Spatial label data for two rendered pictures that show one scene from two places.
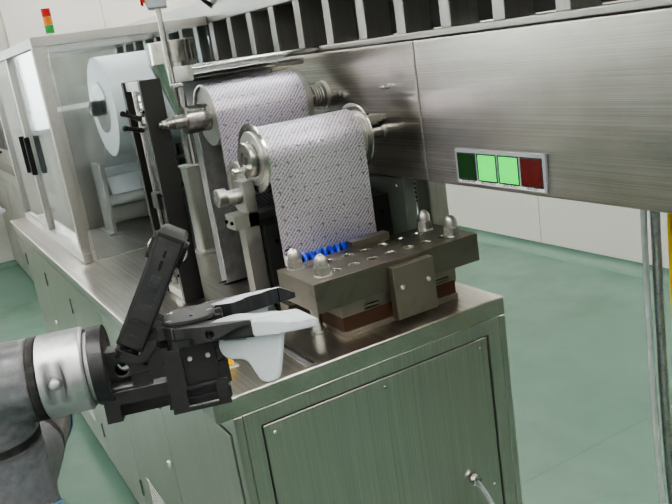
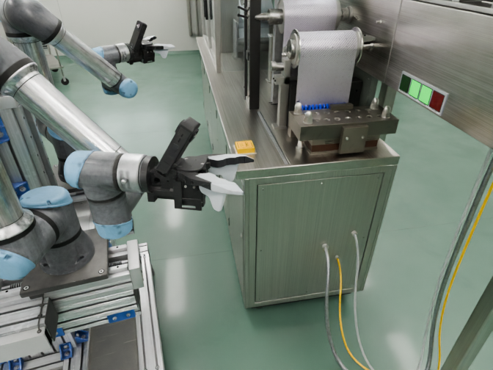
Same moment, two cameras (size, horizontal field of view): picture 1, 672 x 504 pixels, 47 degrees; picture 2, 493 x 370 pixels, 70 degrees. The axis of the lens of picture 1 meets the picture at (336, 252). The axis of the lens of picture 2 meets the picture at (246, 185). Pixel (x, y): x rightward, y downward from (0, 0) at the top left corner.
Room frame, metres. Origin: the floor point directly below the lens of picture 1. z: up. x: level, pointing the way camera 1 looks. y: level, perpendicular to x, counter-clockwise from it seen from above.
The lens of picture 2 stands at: (0.16, -0.13, 1.57)
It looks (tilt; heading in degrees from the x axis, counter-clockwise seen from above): 33 degrees down; 18
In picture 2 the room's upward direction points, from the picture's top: straight up
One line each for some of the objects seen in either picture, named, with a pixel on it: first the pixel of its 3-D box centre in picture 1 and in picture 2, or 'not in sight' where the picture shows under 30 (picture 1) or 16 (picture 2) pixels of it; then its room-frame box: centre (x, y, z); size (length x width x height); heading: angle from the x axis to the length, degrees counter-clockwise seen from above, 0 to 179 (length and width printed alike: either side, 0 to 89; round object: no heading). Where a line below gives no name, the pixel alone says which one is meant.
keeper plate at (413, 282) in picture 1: (413, 287); (353, 139); (1.47, -0.14, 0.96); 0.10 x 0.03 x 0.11; 118
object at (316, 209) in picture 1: (326, 211); (323, 86); (1.63, 0.01, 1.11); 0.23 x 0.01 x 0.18; 118
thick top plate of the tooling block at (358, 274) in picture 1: (380, 264); (341, 122); (1.54, -0.09, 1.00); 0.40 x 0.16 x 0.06; 118
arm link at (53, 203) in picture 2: not in sight; (49, 213); (0.71, 0.61, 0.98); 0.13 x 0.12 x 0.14; 10
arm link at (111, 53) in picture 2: not in sight; (104, 56); (1.41, 0.89, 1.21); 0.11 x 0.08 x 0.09; 152
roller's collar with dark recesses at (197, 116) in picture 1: (195, 118); (274, 16); (1.83, 0.28, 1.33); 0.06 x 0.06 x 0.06; 28
